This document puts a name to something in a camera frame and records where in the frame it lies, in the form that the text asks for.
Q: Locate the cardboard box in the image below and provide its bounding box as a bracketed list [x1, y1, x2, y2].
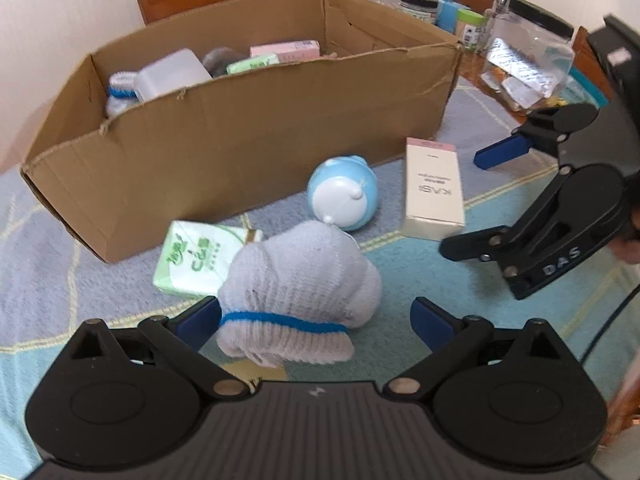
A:
[20, 0, 464, 264]

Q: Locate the white plastic container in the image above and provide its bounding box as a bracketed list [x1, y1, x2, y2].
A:
[135, 48, 214, 102]

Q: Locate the blue container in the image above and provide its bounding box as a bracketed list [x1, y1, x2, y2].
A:
[435, 0, 461, 29]

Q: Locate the blue and white round toy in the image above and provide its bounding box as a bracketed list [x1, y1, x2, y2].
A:
[306, 154, 379, 232]

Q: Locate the glass jar with dark lid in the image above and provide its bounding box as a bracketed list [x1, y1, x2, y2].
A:
[398, 0, 441, 26]

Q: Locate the large clear jar black lid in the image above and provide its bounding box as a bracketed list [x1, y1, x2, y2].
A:
[479, 0, 576, 112]

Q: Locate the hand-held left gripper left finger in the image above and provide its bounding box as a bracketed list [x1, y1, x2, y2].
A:
[70, 297, 251, 397]

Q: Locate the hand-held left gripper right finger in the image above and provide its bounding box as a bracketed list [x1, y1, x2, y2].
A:
[382, 296, 566, 397]

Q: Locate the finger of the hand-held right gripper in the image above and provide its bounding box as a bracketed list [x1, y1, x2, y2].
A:
[473, 103, 603, 172]
[438, 165, 583, 267]

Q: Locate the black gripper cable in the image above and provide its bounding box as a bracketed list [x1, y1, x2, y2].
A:
[579, 275, 640, 363]

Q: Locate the green tissue pack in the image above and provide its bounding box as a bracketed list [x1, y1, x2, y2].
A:
[152, 220, 264, 297]
[226, 53, 281, 76]

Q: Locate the cream carton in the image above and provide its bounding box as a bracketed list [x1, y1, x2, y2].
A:
[400, 137, 466, 242]

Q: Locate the light blue checked mat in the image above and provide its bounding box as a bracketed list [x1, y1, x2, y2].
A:
[0, 77, 640, 461]

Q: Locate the white knitted gloves blue band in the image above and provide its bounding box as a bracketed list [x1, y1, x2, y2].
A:
[105, 71, 143, 117]
[216, 220, 384, 365]

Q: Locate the jar with green lid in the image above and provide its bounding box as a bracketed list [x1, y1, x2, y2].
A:
[455, 8, 489, 51]

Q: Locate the pink carton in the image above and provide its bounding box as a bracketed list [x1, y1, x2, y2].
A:
[249, 38, 322, 64]

